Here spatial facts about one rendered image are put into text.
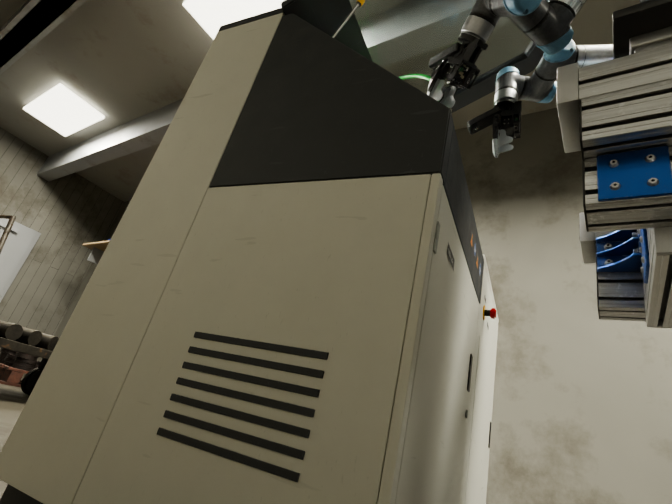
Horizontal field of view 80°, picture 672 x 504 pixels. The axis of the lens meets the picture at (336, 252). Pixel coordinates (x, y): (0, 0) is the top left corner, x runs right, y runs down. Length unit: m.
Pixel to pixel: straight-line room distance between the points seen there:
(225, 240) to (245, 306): 0.18
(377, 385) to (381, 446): 0.08
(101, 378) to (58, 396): 0.12
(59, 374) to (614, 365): 2.98
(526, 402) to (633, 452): 0.61
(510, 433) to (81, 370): 2.70
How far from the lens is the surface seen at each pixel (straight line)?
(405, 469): 0.67
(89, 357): 1.07
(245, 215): 0.93
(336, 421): 0.66
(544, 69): 1.54
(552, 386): 3.21
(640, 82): 0.82
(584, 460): 3.14
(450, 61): 1.23
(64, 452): 1.03
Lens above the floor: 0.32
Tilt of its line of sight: 23 degrees up
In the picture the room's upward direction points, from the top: 14 degrees clockwise
